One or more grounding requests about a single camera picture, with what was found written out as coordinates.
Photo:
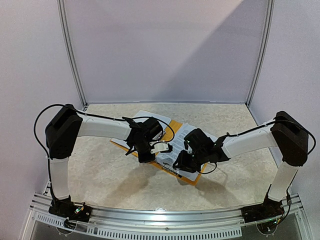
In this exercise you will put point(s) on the aluminium frame post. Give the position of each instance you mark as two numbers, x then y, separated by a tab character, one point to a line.
62	11
262	51

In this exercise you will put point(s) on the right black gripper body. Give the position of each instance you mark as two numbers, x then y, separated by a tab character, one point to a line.
184	163

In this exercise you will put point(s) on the chrome side folder clip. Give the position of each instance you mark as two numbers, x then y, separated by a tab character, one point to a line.
167	167

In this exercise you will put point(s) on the right aluminium frame post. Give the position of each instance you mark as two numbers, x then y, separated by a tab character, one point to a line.
262	51

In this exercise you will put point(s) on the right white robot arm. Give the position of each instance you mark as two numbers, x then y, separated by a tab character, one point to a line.
282	132

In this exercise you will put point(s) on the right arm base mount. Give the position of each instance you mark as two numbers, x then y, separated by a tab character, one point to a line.
269	209

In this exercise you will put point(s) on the left aluminium frame post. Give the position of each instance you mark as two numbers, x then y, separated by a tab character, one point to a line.
62	11

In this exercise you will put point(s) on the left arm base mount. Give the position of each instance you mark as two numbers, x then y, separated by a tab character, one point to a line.
74	211

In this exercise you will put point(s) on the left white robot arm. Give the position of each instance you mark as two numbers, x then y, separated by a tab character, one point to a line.
69	124

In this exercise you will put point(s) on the chrome folder spring clip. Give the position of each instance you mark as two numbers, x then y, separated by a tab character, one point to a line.
160	135

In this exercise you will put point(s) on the aluminium front rail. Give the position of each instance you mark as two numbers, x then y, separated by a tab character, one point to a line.
123	224

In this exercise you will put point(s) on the stack of printed papers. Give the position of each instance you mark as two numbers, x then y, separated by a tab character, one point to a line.
178	145

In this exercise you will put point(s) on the orange file folder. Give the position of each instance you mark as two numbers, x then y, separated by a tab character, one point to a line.
169	136

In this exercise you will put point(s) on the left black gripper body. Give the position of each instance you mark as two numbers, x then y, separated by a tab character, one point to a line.
140	149

